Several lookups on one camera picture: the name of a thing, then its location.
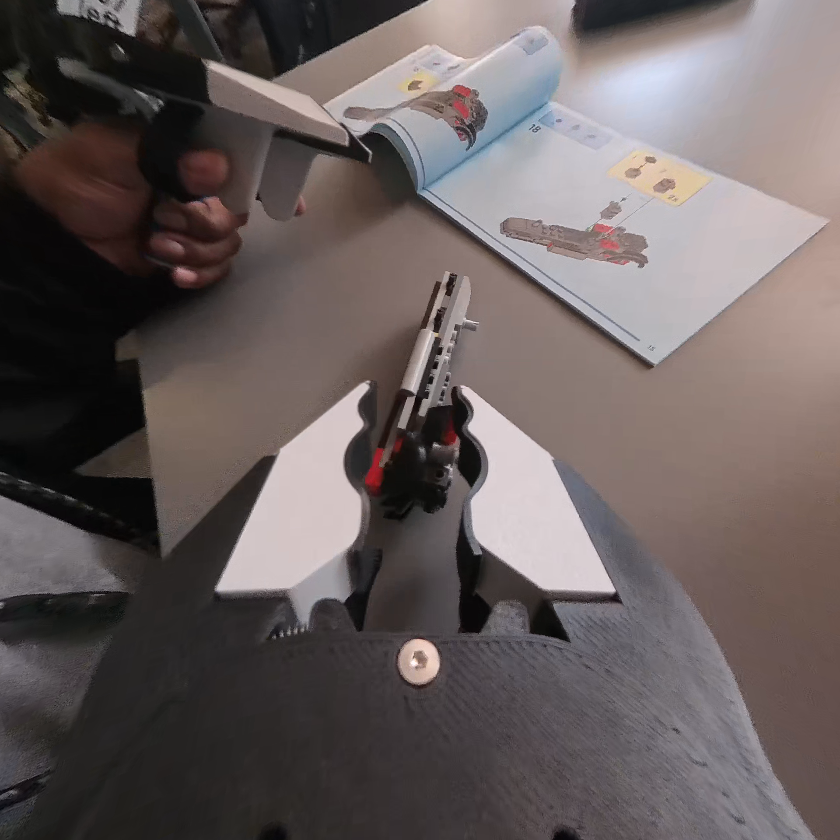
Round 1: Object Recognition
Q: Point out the dashed black cord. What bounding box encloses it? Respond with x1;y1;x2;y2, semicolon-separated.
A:
0;468;160;550

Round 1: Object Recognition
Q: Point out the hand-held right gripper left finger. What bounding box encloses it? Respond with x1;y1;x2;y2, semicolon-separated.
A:
214;381;384;629

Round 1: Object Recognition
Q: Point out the person's left hand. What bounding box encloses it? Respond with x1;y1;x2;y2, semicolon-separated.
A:
14;123;309;291

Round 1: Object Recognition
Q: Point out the grey desk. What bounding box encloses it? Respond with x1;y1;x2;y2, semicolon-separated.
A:
115;0;840;840

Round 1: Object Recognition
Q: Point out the grey brick model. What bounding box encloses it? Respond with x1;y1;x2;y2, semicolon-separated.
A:
363;269;484;524

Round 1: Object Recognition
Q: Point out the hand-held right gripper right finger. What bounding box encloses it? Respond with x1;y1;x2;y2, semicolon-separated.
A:
453;385;618;632

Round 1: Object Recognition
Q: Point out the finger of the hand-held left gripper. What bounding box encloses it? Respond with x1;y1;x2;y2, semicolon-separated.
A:
257;133;321;223
203;59;374;219

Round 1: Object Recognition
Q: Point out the person's black jacket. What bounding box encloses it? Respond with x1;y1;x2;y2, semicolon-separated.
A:
0;367;160;547

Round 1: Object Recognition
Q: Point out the person's left forearm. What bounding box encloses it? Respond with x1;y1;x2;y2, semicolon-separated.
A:
0;177;155;395

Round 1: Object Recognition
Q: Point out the person's grey shirt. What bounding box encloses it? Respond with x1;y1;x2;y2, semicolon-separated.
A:
0;495;161;840

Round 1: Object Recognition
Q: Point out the brick instruction booklet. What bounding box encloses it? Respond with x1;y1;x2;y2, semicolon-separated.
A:
322;25;831;368

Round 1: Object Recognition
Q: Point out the black power bank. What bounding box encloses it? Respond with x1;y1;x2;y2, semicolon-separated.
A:
573;0;757;32

